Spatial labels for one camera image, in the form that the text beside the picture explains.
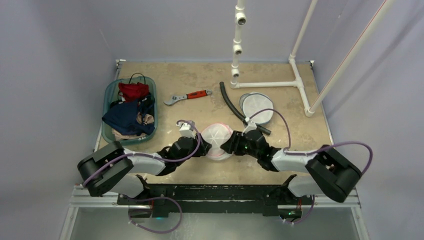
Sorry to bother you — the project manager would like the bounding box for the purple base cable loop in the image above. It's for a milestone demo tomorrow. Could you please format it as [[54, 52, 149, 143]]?
[[128, 197, 184, 235]]

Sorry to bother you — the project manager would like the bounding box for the pink lace bra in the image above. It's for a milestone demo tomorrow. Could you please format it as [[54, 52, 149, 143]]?
[[111, 113, 154, 141]]

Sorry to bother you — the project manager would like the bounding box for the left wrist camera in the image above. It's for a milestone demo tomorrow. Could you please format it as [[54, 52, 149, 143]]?
[[176, 121, 196, 138]]

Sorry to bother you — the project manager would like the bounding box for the red lace bra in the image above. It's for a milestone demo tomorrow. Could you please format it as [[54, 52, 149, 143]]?
[[118, 82, 150, 102]]

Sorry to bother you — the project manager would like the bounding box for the teal plastic bin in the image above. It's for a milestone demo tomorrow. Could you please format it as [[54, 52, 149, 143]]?
[[102, 77, 159, 146]]

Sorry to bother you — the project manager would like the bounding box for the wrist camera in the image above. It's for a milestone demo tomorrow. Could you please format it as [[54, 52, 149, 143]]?
[[176, 121, 196, 138], [242, 117, 257, 135]]

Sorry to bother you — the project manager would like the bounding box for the white PVC pipe frame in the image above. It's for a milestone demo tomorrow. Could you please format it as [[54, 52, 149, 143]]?
[[230, 0, 394, 117]]

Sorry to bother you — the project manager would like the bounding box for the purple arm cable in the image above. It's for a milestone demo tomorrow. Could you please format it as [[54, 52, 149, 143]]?
[[249, 108, 374, 226], [82, 119, 203, 188]]

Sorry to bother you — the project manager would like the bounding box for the navy blue bra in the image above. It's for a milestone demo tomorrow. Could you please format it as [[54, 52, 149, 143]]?
[[102, 95, 156, 136]]

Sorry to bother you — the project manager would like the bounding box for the red handled adjustable wrench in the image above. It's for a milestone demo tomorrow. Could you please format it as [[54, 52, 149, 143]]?
[[163, 89, 213, 106]]

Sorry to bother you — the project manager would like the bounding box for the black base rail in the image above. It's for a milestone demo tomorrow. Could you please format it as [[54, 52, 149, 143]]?
[[117, 175, 313, 218]]

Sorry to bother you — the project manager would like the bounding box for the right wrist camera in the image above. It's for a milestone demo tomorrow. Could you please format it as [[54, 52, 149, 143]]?
[[242, 117, 257, 135]]

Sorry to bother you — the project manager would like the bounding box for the pink trimmed mesh laundry bag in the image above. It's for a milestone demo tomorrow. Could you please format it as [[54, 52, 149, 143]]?
[[201, 123, 233, 161]]

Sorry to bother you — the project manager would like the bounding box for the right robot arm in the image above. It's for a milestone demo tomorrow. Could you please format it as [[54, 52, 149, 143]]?
[[220, 130, 363, 204]]

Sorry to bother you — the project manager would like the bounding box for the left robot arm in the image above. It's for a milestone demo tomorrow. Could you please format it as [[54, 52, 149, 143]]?
[[77, 136, 212, 205]]

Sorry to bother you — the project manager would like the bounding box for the white mesh laundry bag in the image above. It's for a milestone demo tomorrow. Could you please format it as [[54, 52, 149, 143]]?
[[239, 92, 274, 126]]

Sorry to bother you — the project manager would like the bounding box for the black corrugated hose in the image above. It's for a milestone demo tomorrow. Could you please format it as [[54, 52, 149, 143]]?
[[219, 82, 272, 136]]

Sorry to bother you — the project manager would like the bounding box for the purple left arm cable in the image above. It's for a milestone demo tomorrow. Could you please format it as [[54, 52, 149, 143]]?
[[82, 119, 203, 188]]

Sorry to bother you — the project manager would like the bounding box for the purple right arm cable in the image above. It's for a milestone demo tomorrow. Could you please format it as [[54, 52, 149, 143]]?
[[249, 108, 374, 226]]

